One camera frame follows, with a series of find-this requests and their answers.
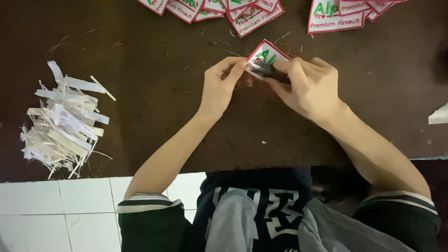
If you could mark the person's left hand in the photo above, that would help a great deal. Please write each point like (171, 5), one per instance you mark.
(214, 91)

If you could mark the person's right hand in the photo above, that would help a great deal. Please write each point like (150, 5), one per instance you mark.
(311, 89)

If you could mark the white red-edged embroidered patch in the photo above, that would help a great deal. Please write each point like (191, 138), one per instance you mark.
(267, 52)

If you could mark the small black cutting tool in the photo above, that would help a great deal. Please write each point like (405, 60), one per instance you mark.
(273, 71)

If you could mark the white paper scrap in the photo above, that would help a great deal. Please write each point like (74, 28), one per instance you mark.
(440, 116)

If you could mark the pile of white embroidered patches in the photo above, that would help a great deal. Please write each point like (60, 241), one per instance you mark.
(332, 19)
(245, 17)

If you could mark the dark jersey with grey print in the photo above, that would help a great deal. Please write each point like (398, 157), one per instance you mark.
(259, 217)

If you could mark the heap of white paper strips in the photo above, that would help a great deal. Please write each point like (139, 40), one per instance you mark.
(66, 129)

